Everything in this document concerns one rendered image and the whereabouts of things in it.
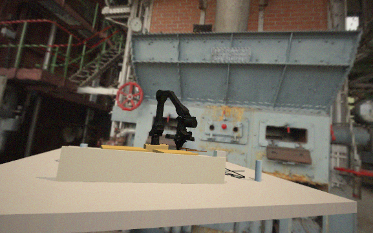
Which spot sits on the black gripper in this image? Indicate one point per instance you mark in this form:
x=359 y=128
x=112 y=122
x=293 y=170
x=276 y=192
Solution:
x=178 y=140

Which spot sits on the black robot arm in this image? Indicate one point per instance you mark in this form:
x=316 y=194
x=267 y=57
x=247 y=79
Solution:
x=184 y=118

